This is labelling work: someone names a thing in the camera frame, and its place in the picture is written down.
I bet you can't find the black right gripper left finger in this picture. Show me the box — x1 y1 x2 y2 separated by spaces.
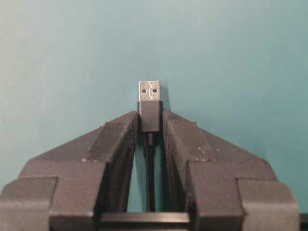
0 111 139 231

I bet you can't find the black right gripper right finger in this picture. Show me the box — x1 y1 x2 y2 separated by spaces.
163 111 300 231

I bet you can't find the black USB cable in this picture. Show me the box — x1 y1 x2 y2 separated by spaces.
137 80 164 212

